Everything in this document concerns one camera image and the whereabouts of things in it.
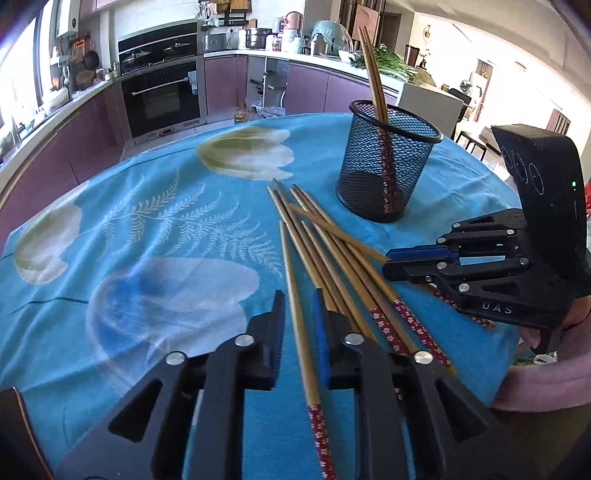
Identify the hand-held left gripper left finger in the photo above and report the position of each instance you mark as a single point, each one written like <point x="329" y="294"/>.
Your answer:
<point x="277" y="332"/>

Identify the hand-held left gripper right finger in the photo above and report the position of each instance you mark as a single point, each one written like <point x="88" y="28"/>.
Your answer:
<point x="321" y="341"/>

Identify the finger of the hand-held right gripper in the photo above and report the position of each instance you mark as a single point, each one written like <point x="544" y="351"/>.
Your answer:
<point x="415" y="270"/>
<point x="420" y="253"/>

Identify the red-patterned wooden chopstick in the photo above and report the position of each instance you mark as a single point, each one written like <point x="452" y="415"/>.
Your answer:
<point x="337" y="233"/>
<point x="302" y="346"/>
<point x="377" y="78"/>
<point x="371" y="78"/>

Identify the black mesh holder cup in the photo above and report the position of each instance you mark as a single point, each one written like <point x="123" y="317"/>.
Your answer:
<point x="415" y="175"/>

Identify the bunch of wooden chopsticks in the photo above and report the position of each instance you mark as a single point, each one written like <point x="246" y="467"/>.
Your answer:
<point x="318" y="248"/>

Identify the person's right forearm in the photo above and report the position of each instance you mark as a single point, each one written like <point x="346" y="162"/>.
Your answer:
<point x="545" y="383"/>

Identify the black stool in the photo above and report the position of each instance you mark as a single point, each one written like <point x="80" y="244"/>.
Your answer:
<point x="471" y="138"/>

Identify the white cabinet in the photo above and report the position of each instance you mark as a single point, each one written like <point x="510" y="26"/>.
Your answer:
<point x="434" y="110"/>

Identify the green leafy vegetables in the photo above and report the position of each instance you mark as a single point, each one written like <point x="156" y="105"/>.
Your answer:
<point x="390" y="62"/>

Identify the blue floral tablecloth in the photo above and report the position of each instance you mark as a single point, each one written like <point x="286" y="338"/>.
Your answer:
<point x="161" y="175"/>

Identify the yellow oil bottle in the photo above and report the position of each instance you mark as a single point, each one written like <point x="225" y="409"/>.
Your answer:
<point x="240" y="114"/>

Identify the white kitchen countertop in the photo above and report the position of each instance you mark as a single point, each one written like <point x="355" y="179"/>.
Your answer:
<point x="295" y="57"/>

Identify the wooden board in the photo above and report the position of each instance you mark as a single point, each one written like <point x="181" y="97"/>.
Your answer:
<point x="367" y="18"/>

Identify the black built-in oven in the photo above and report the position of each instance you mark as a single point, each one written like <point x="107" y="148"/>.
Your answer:
<point x="159" y="99"/>

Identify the pink rice cooker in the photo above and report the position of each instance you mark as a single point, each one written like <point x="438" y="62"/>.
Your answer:
<point x="293" y="21"/>

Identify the steel cooking pot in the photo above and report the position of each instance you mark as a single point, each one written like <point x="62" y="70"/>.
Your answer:
<point x="257" y="39"/>

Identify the purple kitchen cabinets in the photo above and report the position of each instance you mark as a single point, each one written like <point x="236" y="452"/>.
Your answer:
<point x="69" y="143"/>

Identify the steel storage box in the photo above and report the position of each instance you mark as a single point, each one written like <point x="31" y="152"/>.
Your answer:
<point x="213" y="44"/>

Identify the black gas stove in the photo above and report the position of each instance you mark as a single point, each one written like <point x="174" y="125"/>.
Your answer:
<point x="157" y="50"/>

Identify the dark wok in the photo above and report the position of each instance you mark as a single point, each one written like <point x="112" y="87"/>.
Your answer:
<point x="91" y="60"/>

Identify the kitchen window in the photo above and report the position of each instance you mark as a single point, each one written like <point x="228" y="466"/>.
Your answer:
<point x="18" y="78"/>

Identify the white water heater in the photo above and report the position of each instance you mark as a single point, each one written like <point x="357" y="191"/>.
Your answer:
<point x="67" y="16"/>

